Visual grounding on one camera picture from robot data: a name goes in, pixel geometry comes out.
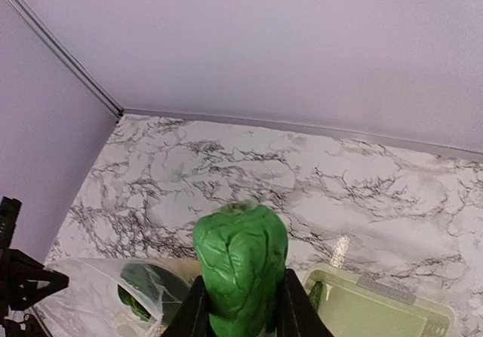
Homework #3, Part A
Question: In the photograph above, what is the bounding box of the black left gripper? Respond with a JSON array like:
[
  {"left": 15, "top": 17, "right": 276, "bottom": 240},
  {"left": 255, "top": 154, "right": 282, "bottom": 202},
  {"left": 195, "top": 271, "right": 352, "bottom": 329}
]
[{"left": 1, "top": 249, "right": 69, "bottom": 314}]

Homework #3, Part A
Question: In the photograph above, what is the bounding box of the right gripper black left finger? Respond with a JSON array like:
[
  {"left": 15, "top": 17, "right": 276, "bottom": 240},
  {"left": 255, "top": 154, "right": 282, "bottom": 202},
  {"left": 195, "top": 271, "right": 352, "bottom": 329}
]
[{"left": 162, "top": 276, "right": 211, "bottom": 337}]

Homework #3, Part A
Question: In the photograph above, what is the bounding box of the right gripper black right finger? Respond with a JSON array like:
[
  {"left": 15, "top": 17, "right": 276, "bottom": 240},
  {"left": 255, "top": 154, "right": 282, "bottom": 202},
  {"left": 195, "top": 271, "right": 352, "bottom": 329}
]
[{"left": 278, "top": 268, "right": 334, "bottom": 337}]

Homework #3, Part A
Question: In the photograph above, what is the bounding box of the dark green cucumber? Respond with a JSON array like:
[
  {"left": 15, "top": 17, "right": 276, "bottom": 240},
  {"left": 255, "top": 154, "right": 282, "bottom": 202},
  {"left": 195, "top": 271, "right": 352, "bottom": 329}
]
[{"left": 308, "top": 280, "right": 324, "bottom": 312}]

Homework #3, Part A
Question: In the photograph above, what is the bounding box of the green white bok choy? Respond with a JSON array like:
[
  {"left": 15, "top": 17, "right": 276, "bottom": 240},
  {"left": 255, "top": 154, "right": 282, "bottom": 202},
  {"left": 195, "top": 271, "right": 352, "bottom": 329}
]
[{"left": 118, "top": 263, "right": 189, "bottom": 326}]

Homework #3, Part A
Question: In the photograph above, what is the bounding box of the clear zip top bag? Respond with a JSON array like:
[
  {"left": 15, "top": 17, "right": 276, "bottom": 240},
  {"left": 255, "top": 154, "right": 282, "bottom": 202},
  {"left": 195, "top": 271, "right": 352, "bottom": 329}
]
[{"left": 33, "top": 258, "right": 201, "bottom": 336}]

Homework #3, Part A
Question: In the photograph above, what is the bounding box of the light green leafy vegetable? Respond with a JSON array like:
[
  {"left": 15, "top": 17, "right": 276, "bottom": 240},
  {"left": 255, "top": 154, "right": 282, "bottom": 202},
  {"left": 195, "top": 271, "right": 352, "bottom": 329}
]
[{"left": 193, "top": 203, "right": 288, "bottom": 336}]

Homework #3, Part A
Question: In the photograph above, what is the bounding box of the pale green perforated basket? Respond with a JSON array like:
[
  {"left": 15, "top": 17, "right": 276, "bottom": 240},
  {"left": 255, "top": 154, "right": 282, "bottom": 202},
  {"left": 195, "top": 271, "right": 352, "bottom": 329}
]
[{"left": 302, "top": 263, "right": 454, "bottom": 336}]

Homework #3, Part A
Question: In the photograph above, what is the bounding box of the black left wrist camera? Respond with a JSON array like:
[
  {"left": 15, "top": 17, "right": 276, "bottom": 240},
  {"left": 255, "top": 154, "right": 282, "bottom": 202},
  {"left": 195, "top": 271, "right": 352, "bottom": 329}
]
[{"left": 0, "top": 197, "right": 22, "bottom": 249}]

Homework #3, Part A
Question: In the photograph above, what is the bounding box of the left aluminium corner post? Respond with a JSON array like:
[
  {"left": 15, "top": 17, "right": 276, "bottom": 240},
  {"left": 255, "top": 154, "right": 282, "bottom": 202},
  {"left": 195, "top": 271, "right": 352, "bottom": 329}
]
[{"left": 5, "top": 0, "right": 125, "bottom": 122}]

